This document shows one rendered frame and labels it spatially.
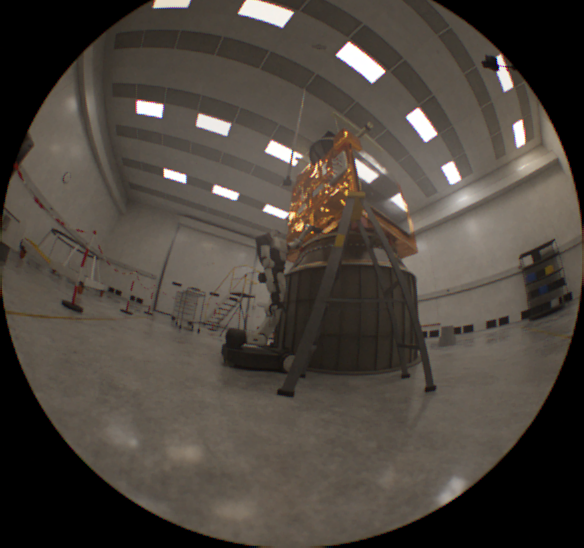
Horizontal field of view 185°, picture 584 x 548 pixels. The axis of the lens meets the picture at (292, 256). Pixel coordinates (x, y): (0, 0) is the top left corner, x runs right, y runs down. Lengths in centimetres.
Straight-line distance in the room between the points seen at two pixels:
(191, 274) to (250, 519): 947
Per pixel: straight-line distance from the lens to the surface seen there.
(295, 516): 49
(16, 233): 311
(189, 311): 632
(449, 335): 438
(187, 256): 982
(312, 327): 110
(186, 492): 52
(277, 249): 193
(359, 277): 198
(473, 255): 718
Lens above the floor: 42
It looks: 23 degrees up
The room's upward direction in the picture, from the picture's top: 6 degrees clockwise
